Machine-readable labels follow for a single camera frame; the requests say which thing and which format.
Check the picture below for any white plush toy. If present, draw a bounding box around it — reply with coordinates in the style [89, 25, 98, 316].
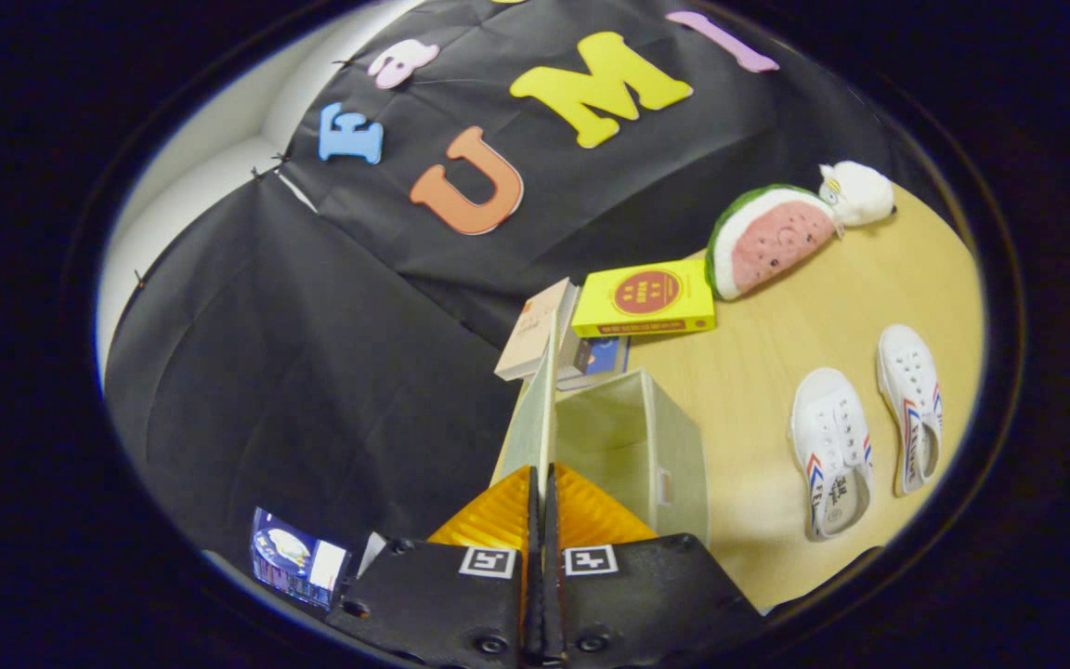
[818, 161, 897, 230]

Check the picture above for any white canvas shoe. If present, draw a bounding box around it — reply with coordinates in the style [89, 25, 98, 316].
[876, 323, 946, 498]
[789, 367, 874, 543]

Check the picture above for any watermelon slice plush toy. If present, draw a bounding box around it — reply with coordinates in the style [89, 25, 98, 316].
[706, 184, 839, 302]

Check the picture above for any yellow book with red circle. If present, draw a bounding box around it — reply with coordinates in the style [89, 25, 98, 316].
[571, 258, 717, 338]

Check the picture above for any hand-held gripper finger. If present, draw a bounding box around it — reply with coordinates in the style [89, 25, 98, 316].
[326, 465, 545, 668]
[544, 462, 766, 668]

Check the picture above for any blue and white printed object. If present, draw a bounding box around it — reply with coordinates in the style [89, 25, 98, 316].
[251, 506, 351, 611]

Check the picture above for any beige fabric storage box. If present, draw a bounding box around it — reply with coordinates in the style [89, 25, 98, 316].
[493, 311, 712, 549]

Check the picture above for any blue book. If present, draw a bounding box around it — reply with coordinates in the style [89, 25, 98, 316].
[558, 334, 632, 392]

